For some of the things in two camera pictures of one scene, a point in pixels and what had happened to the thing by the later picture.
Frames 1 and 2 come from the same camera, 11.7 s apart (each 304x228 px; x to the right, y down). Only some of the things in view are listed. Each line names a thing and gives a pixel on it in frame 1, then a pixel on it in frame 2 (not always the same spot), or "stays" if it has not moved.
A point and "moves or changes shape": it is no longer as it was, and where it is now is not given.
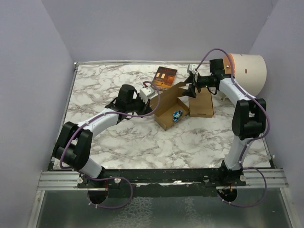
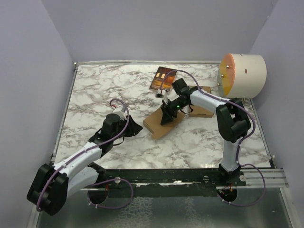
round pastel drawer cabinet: x=250 y=71 stays
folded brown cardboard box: x=202 y=106 stays
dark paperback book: x=164 y=78 stays
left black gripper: x=146 y=108 → x=133 y=128
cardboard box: x=167 y=107 moves or changes shape
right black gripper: x=191 y=79 → x=166 y=117
